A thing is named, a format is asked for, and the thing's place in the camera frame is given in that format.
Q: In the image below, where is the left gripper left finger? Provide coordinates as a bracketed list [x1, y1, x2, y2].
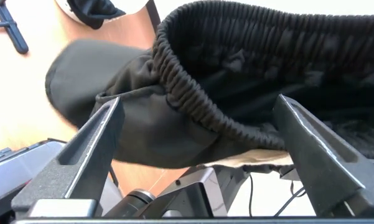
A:
[11, 96, 126, 218]

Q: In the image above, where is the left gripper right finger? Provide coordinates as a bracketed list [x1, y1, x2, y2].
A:
[273, 94, 374, 218]

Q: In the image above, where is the black garment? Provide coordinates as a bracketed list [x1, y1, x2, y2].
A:
[45, 0, 374, 175]
[67, 0, 127, 30]

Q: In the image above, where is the black clothes rack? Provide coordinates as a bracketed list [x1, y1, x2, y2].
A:
[0, 0, 30, 55]

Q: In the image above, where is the black cable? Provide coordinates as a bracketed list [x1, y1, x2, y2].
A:
[248, 173, 255, 218]
[273, 180, 308, 218]

